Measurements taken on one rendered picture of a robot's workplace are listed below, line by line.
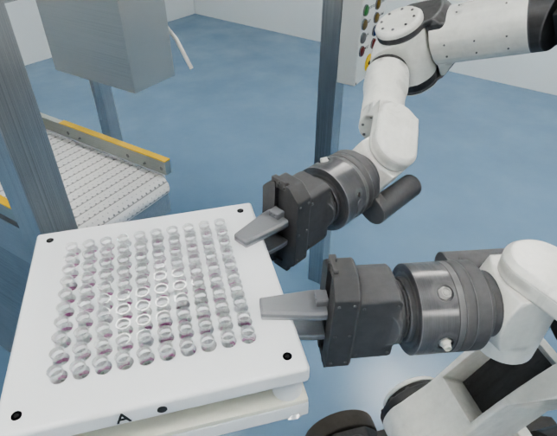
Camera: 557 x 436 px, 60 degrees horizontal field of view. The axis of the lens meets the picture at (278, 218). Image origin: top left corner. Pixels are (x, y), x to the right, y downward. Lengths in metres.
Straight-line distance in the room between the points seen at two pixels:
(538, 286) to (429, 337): 0.10
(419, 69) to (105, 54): 0.54
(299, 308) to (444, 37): 0.54
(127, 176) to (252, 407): 0.72
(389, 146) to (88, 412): 0.46
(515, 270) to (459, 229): 1.87
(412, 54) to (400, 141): 0.22
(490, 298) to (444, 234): 1.83
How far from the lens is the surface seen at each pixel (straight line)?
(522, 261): 0.49
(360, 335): 0.46
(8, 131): 0.71
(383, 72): 0.80
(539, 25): 0.82
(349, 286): 0.42
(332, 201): 0.58
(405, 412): 0.90
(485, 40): 0.83
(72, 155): 1.20
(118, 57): 0.91
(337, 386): 1.66
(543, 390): 0.81
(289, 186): 0.52
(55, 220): 0.79
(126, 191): 1.03
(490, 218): 2.48
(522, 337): 0.53
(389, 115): 0.68
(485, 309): 0.47
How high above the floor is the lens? 1.38
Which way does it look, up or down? 38 degrees down
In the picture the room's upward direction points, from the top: straight up
